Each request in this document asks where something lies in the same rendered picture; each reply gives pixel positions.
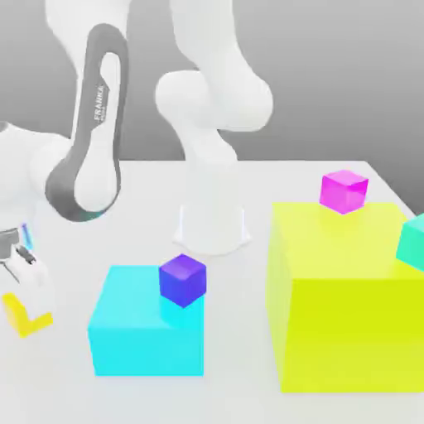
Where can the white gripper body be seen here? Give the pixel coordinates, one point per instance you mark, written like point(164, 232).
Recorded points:
point(35, 291)

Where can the small yellow cube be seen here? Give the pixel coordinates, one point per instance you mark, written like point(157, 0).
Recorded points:
point(20, 323)

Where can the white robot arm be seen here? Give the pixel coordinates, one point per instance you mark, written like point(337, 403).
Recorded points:
point(212, 99)

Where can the small blue cube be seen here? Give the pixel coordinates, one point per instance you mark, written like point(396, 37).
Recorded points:
point(182, 281)

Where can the small magenta cube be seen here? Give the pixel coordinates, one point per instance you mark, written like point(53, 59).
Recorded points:
point(343, 192)

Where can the small teal cube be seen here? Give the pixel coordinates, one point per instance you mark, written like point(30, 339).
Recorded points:
point(413, 241)

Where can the large cyan box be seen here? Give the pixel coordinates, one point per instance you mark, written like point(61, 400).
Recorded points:
point(132, 331)

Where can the large yellow-green box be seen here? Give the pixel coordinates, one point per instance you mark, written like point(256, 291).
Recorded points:
point(347, 331)

